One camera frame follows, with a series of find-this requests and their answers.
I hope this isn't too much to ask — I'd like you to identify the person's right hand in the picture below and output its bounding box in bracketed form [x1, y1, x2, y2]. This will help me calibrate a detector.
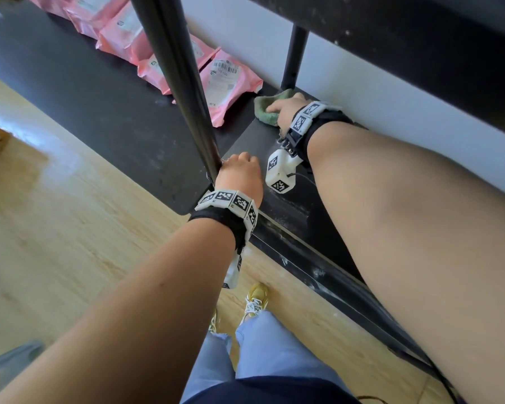
[265, 92, 308, 137]

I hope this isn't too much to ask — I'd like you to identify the white marker cube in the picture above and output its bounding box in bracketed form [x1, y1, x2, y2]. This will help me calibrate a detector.
[265, 149, 305, 194]

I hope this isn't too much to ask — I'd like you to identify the person's right forearm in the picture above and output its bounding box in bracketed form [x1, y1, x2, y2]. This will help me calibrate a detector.
[307, 121, 505, 404]

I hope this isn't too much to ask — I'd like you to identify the black low table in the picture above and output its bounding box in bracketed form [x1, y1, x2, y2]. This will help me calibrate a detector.
[0, 0, 278, 216]

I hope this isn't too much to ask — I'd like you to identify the black marker wristband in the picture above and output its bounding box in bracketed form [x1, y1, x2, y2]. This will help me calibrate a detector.
[188, 189, 260, 254]
[277, 100, 354, 163]

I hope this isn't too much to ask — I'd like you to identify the person's dark shirt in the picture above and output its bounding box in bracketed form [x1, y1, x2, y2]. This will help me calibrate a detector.
[185, 376, 361, 404]

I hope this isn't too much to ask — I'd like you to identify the dark metal shelf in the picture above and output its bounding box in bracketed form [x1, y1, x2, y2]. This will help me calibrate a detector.
[128, 0, 505, 404]

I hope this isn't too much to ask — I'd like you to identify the black camera cable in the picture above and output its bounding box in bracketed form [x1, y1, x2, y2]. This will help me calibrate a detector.
[288, 171, 317, 186]

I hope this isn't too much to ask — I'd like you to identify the person's left forearm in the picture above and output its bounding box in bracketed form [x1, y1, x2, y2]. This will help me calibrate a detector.
[0, 218, 236, 404]

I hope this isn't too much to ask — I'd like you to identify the green and pink cleaning cloth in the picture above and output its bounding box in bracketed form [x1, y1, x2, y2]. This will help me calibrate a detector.
[254, 89, 297, 126]

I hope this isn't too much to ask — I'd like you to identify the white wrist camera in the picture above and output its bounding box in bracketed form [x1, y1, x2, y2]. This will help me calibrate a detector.
[222, 251, 244, 290]

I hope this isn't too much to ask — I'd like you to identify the person's left hand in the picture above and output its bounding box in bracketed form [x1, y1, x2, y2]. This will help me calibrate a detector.
[214, 151, 265, 208]

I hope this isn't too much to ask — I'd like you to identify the person's blue jeans leg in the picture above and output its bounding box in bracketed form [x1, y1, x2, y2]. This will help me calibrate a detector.
[235, 311, 354, 388]
[180, 331, 236, 404]

